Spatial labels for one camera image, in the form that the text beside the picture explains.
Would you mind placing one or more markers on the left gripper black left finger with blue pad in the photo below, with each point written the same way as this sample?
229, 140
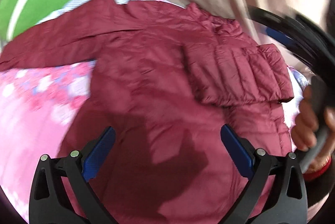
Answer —
61, 192

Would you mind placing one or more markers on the maroon quilted puffer jacket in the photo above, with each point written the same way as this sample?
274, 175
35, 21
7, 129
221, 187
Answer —
166, 79

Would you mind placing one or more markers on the person's right hand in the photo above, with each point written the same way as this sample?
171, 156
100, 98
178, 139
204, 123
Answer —
303, 133

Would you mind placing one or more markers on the pink blue floral bedspread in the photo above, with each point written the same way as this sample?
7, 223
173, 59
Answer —
38, 106

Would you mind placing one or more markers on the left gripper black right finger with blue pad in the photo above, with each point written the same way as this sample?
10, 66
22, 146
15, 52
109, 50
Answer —
287, 199

